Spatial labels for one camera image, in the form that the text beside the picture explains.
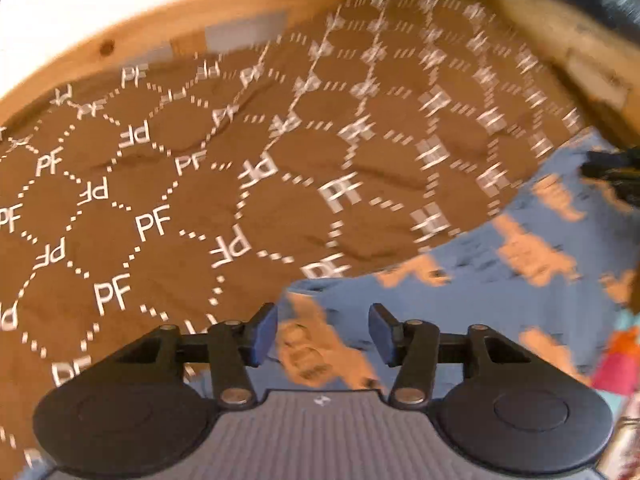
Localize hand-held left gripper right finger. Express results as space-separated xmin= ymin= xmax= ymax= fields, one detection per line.
xmin=367 ymin=302 xmax=532 ymax=408

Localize blue pants with orange print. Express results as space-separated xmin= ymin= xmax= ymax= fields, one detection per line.
xmin=187 ymin=127 xmax=640 ymax=403

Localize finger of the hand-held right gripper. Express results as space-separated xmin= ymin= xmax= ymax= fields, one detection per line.
xmin=582 ymin=146 xmax=640 ymax=201

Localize colourful printed cloth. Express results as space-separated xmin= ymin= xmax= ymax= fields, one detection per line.
xmin=587 ymin=305 xmax=640 ymax=480

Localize wooden bed frame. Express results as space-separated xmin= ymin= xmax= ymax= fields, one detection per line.
xmin=0 ymin=0 xmax=640 ymax=151

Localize brown printed blanket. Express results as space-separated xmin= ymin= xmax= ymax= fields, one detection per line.
xmin=0 ymin=0 xmax=598 ymax=476

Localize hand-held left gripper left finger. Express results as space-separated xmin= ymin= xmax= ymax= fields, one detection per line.
xmin=107 ymin=302 xmax=279 ymax=407

